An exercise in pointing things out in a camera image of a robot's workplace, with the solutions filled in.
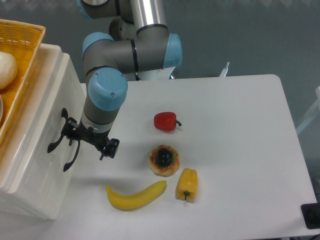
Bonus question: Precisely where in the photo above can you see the black top drawer handle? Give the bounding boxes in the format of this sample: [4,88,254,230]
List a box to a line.
[47,107,70,154]

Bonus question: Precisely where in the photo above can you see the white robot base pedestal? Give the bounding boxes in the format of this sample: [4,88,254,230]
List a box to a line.
[124,66,176,81]

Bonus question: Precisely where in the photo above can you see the white bracket behind table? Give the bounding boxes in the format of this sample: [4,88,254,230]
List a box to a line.
[219,61,230,78]

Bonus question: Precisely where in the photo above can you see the black lower drawer handle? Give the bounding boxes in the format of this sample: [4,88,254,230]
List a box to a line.
[63,140,81,172]

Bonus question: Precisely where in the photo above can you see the red bell pepper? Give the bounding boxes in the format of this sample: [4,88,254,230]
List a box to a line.
[153,111,182,132]

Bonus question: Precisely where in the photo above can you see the yellow woven basket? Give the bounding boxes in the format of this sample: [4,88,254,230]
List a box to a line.
[0,19,46,142]

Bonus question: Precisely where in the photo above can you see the black drawer handle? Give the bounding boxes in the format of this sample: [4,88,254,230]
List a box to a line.
[47,107,70,154]
[63,140,81,172]

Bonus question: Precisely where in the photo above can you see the yellow banana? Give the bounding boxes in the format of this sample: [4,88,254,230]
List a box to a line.
[105,180,167,211]

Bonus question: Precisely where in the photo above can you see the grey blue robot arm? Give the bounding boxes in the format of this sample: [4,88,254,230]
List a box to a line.
[64,0,183,158]

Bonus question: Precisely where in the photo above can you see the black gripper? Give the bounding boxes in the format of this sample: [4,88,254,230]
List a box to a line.
[62,117,120,161]

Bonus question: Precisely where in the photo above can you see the yellow bell pepper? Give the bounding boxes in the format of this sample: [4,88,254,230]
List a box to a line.
[175,168,198,203]

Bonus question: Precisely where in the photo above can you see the black device at edge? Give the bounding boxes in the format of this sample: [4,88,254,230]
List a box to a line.
[300,203,320,230]

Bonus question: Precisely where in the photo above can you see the blueberry tart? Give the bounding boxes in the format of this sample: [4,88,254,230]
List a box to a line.
[148,144,181,177]

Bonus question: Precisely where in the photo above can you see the white drawer cabinet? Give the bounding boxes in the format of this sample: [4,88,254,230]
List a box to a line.
[0,44,73,219]

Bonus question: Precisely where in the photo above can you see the white bread roll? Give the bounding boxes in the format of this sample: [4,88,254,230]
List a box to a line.
[0,51,18,90]

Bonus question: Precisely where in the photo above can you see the white frame right edge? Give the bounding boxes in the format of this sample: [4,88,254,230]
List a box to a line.
[295,86,320,136]

